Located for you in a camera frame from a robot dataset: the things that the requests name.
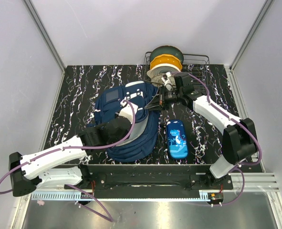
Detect navy blue student backpack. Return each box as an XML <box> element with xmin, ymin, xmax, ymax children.
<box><xmin>94</xmin><ymin>81</ymin><xmax>160</xmax><ymax>163</ymax></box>

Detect black wire dish rack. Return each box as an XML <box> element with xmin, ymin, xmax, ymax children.
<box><xmin>142</xmin><ymin>52</ymin><xmax>211</xmax><ymax>87</ymax></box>

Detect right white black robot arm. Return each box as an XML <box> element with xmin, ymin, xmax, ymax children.
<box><xmin>145</xmin><ymin>72</ymin><xmax>262</xmax><ymax>189</ymax></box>

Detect blue dinosaur pencil case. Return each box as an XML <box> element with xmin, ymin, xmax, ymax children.
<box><xmin>166</xmin><ymin>120</ymin><xmax>188</xmax><ymax>159</ymax></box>

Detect dark green plate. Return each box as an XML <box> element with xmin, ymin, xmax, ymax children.
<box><xmin>149</xmin><ymin>45</ymin><xmax>184</xmax><ymax>64</ymax></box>

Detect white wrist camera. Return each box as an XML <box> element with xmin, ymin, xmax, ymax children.
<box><xmin>161</xmin><ymin>72</ymin><xmax>173</xmax><ymax>91</ymax></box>
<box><xmin>119</xmin><ymin>100</ymin><xmax>138</xmax><ymax>122</ymax></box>

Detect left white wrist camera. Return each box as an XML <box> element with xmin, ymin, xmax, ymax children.
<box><xmin>119</xmin><ymin>100</ymin><xmax>138</xmax><ymax>122</ymax></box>

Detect patterned beige plate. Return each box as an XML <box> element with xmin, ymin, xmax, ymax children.
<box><xmin>151</xmin><ymin>74</ymin><xmax>164</xmax><ymax>85</ymax></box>

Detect orange yellow plate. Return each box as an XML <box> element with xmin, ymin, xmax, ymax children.
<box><xmin>150</xmin><ymin>54</ymin><xmax>182</xmax><ymax>71</ymax></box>

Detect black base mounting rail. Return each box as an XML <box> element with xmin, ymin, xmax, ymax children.
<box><xmin>76</xmin><ymin>165</ymin><xmax>233</xmax><ymax>201</ymax></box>

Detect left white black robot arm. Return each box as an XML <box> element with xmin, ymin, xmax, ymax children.
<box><xmin>9</xmin><ymin>116</ymin><xmax>135</xmax><ymax>197</ymax></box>

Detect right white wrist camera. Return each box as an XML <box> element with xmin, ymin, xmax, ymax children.
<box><xmin>161</xmin><ymin>72</ymin><xmax>173</xmax><ymax>91</ymax></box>

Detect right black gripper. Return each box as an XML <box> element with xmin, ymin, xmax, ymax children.
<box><xmin>146</xmin><ymin>85</ymin><xmax>183</xmax><ymax>111</ymax></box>

